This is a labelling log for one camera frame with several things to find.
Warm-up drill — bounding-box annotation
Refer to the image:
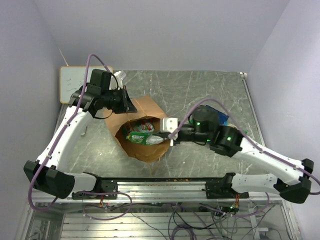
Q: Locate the brown paper bag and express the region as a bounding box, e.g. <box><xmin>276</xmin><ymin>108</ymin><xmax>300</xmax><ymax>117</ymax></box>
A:
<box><xmin>102</xmin><ymin>95</ymin><xmax>170</xmax><ymax>164</ymax></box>

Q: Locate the aluminium mounting rail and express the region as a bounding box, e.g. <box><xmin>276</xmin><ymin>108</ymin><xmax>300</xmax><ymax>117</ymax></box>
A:
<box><xmin>27</xmin><ymin>177</ymin><xmax>276</xmax><ymax>203</ymax></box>

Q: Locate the green cassava chips bag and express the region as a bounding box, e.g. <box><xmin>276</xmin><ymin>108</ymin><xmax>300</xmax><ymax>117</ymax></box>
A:
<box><xmin>225</xmin><ymin>123</ymin><xmax>247</xmax><ymax>136</ymax></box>

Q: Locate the green snack bar packet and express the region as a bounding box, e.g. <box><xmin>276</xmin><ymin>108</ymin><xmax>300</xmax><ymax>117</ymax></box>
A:
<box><xmin>126</xmin><ymin>132</ymin><xmax>164</xmax><ymax>146</ymax></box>

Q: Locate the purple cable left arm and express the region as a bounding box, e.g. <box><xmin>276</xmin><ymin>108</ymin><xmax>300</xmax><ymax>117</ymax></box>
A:
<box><xmin>27</xmin><ymin>53</ymin><xmax>113</xmax><ymax>212</ymax></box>

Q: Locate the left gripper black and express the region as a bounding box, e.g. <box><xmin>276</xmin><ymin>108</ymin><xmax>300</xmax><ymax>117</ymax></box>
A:
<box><xmin>102</xmin><ymin>85</ymin><xmax>138</xmax><ymax>114</ymax></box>

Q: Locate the white marker pen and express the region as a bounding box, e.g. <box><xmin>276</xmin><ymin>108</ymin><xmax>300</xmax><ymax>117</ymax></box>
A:
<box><xmin>80</xmin><ymin>126</ymin><xmax>88</xmax><ymax>137</ymax></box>

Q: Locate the green Fox's biscuit packet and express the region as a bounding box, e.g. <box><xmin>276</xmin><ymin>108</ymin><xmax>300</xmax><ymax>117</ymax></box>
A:
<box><xmin>129</xmin><ymin>118</ymin><xmax>155</xmax><ymax>133</ymax></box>

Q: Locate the blue kettle potato chips bag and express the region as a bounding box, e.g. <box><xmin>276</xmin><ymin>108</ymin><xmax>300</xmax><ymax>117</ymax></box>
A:
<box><xmin>206</xmin><ymin>105</ymin><xmax>229</xmax><ymax>126</ymax></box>

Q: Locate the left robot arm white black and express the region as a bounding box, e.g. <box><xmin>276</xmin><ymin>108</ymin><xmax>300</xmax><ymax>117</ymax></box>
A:
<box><xmin>23</xmin><ymin>69</ymin><xmax>138</xmax><ymax>199</ymax></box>

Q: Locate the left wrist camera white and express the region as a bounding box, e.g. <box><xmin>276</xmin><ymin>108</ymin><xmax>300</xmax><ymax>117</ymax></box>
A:
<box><xmin>109</xmin><ymin>70</ymin><xmax>127</xmax><ymax>90</ymax></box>

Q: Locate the small whiteboard wooden frame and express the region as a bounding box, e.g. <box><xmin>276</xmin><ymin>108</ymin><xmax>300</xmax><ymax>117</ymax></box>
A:
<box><xmin>58</xmin><ymin>65</ymin><xmax>114</xmax><ymax>104</ymax></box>

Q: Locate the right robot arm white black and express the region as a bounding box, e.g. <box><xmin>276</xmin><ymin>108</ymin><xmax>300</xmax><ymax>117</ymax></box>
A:
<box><xmin>159</xmin><ymin>105</ymin><xmax>314</xmax><ymax>204</ymax></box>

